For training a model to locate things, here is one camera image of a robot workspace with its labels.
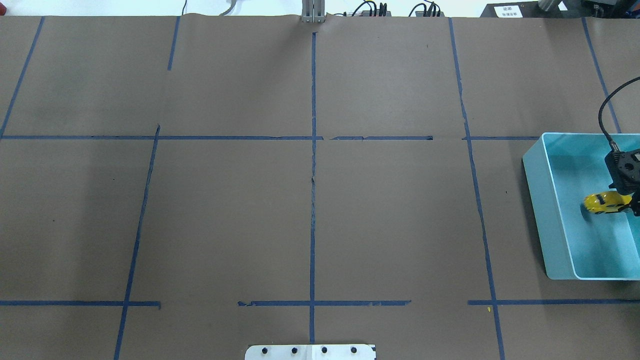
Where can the teal plastic bin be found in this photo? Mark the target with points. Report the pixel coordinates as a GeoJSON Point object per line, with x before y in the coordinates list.
{"type": "Point", "coordinates": [561, 170]}

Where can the yellow beetle toy car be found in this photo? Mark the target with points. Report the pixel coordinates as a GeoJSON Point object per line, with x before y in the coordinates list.
{"type": "Point", "coordinates": [607, 202]}

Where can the aluminium frame post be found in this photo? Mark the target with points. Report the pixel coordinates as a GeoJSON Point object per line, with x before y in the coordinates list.
{"type": "Point", "coordinates": [313, 11]}

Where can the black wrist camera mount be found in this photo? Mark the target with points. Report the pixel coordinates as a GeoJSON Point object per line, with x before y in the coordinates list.
{"type": "Point", "coordinates": [624, 170]}

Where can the black box with knob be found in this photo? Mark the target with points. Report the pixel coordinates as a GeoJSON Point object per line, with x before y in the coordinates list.
{"type": "Point", "coordinates": [515, 9]}

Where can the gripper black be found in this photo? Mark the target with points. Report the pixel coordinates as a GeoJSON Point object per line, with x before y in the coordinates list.
{"type": "Point", "coordinates": [631, 184]}

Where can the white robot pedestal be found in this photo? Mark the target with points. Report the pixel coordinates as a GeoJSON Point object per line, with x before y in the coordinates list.
{"type": "Point", "coordinates": [355, 351]}

